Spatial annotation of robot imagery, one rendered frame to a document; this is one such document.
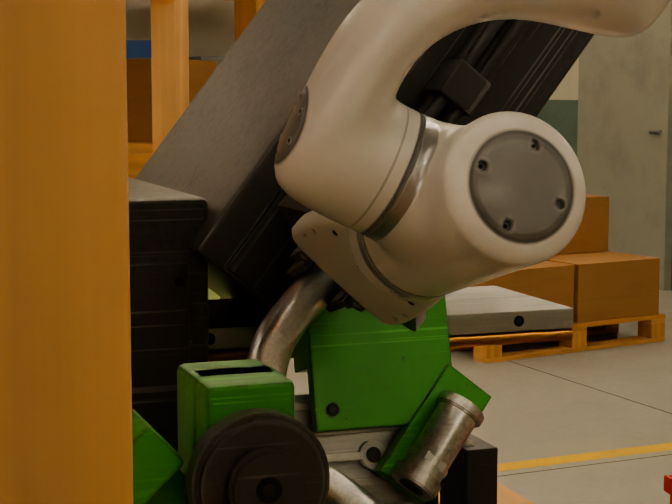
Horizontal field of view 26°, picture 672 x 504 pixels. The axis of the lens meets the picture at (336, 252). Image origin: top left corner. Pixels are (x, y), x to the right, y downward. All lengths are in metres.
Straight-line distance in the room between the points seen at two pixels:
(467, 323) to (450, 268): 0.47
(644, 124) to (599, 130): 0.52
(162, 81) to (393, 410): 2.62
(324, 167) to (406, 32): 0.08
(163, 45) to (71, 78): 3.27
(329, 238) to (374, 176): 0.16
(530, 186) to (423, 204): 0.06
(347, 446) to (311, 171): 0.38
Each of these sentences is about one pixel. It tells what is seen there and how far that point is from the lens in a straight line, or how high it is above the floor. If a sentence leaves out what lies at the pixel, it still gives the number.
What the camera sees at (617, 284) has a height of 0.32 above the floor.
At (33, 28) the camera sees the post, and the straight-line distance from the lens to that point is 0.40.
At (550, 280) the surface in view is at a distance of 7.36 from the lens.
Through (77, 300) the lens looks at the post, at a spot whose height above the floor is 1.27.
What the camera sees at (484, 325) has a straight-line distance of 1.28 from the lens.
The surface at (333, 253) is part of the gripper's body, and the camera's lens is 0.95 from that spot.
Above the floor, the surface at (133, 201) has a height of 1.24.
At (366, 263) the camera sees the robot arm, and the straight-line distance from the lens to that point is 0.88.
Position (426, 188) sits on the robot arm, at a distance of 0.78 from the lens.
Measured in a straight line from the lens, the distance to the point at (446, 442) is 1.09.
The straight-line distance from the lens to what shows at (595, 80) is 10.47.
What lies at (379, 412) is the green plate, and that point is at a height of 1.08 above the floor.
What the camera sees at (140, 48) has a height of 1.60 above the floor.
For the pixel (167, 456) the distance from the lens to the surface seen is 0.78.
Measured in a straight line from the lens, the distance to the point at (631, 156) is 10.12.
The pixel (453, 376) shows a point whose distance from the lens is 1.13.
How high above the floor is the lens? 1.32
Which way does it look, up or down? 6 degrees down
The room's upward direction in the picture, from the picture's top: straight up
